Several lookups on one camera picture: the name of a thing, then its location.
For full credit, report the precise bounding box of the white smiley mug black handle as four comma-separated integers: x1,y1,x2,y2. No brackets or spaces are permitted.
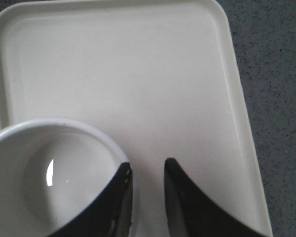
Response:
0,118,137,237

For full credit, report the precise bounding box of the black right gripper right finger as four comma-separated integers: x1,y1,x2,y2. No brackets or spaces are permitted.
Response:
164,158,262,237

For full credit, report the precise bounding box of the cream rectangular plastic tray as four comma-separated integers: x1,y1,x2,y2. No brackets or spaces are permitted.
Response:
0,0,273,237

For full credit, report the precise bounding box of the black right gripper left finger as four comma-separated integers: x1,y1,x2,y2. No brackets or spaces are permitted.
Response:
51,162,132,237

